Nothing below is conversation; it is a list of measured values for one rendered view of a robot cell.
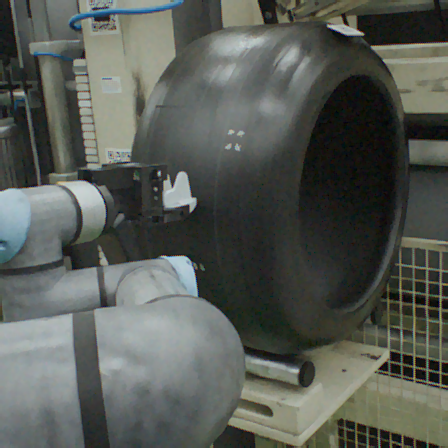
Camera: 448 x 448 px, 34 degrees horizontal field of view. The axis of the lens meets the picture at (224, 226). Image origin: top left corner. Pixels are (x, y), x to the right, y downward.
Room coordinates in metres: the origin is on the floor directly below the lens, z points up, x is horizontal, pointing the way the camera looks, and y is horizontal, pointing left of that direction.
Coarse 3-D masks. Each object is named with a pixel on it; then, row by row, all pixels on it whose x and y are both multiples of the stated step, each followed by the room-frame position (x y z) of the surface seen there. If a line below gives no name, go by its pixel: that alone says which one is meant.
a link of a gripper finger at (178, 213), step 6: (168, 210) 0.94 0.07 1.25; (174, 210) 0.94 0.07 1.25; (180, 210) 0.95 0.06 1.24; (186, 210) 0.98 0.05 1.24; (156, 216) 0.93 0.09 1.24; (162, 216) 0.93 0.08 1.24; (168, 216) 0.93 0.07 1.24; (174, 216) 0.94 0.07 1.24; (180, 216) 0.95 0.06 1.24; (186, 216) 0.97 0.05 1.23; (156, 222) 0.93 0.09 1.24; (162, 222) 0.92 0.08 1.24
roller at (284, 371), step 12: (252, 348) 1.18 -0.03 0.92; (252, 360) 1.15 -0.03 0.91; (264, 360) 1.14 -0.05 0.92; (276, 360) 1.13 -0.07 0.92; (288, 360) 1.12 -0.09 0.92; (300, 360) 1.12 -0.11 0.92; (252, 372) 1.15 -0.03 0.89; (264, 372) 1.13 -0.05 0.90; (276, 372) 1.12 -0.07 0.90; (288, 372) 1.11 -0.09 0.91; (300, 372) 1.10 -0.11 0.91; (312, 372) 1.11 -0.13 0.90; (300, 384) 1.09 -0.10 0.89
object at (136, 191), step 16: (80, 176) 0.89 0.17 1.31; (96, 176) 0.87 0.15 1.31; (112, 176) 0.89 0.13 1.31; (128, 176) 0.92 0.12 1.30; (144, 176) 0.91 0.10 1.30; (160, 176) 0.95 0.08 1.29; (112, 192) 0.90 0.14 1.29; (128, 192) 0.92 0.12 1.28; (144, 192) 0.91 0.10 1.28; (160, 192) 0.95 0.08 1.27; (112, 208) 0.86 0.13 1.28; (128, 208) 0.92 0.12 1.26; (144, 208) 0.91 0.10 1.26; (160, 208) 0.93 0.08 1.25; (112, 224) 0.87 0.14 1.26; (128, 224) 0.91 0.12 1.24; (144, 224) 0.91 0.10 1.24; (160, 224) 0.93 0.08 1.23
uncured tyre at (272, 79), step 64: (192, 64) 1.19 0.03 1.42; (256, 64) 1.11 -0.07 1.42; (320, 64) 1.13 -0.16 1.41; (384, 64) 1.31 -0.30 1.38; (192, 128) 1.09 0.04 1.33; (256, 128) 1.04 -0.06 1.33; (320, 128) 1.54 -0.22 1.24; (384, 128) 1.44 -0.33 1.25; (192, 192) 1.05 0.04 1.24; (256, 192) 1.01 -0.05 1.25; (320, 192) 1.54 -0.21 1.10; (384, 192) 1.45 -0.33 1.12; (192, 256) 1.05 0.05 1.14; (256, 256) 1.00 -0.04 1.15; (320, 256) 1.46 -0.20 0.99; (384, 256) 1.31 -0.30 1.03; (256, 320) 1.04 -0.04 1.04; (320, 320) 1.09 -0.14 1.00
